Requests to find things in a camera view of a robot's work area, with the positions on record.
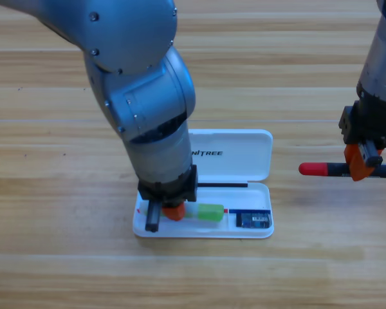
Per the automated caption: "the green and white highlighter pen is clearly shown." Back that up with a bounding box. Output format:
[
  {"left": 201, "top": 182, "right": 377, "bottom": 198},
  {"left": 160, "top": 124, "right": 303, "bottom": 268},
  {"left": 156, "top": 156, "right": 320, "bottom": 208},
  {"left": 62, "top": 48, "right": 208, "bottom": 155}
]
[{"left": 143, "top": 203, "right": 225, "bottom": 223}]

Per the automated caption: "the white Unitree pencil case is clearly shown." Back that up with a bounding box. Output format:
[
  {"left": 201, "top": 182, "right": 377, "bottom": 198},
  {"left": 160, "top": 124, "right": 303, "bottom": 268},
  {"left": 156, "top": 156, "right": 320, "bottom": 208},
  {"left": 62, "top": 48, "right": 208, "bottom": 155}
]
[{"left": 132, "top": 128, "right": 275, "bottom": 239}]

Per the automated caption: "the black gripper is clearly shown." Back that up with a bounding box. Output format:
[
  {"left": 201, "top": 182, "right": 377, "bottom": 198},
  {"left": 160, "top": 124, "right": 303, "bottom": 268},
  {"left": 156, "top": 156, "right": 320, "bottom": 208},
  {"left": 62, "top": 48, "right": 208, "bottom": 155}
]
[
  {"left": 338, "top": 96, "right": 386, "bottom": 182},
  {"left": 137, "top": 164, "right": 199, "bottom": 232}
]

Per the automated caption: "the black marker with red cap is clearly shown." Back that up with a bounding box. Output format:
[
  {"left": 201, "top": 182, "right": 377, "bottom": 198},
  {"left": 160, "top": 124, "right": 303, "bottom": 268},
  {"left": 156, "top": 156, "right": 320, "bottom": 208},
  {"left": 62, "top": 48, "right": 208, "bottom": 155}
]
[{"left": 298, "top": 162, "right": 386, "bottom": 178}]

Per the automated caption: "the small blue black eraser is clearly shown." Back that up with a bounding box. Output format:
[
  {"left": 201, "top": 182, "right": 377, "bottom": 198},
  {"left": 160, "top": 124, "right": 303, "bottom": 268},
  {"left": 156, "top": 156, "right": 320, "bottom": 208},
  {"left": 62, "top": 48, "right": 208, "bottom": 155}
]
[{"left": 235, "top": 212, "right": 273, "bottom": 229}]

